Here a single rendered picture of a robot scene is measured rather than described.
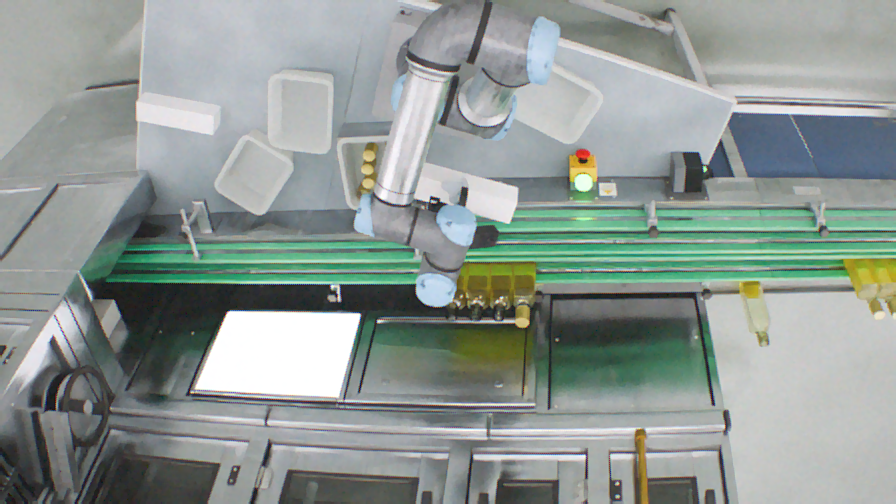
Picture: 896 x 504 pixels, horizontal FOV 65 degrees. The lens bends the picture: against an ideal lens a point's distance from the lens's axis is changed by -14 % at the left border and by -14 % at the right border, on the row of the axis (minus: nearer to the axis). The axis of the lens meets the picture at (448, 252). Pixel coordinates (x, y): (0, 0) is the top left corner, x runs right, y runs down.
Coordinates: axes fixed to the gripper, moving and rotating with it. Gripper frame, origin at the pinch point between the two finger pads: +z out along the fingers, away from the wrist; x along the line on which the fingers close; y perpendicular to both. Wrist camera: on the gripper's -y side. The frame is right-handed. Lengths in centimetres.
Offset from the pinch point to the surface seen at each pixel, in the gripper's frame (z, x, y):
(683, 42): 78, -25, -56
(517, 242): 17.3, 21.4, -18.7
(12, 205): 19, 59, 134
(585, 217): 17.8, 8.6, -32.9
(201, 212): 21, 43, 67
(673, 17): 100, -25, -57
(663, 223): 15, 2, -52
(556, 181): 31.5, 9.0, -25.3
